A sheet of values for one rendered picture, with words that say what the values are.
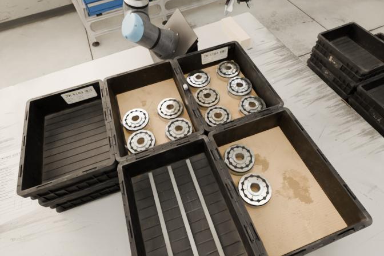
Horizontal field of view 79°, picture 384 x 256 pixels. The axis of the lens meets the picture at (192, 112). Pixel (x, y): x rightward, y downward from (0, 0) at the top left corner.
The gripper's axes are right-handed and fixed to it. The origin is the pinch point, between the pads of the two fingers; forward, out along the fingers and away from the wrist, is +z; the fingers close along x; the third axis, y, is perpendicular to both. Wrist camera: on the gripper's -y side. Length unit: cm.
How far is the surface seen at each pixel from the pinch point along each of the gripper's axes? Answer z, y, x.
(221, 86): 3, 43, -31
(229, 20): 10.3, -8.0, 0.4
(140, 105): 3, 38, -66
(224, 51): -3.3, 30.1, -23.1
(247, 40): 11.2, 12.1, 1.2
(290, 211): 3, 97, -36
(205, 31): 16.4, -13.5, -13.2
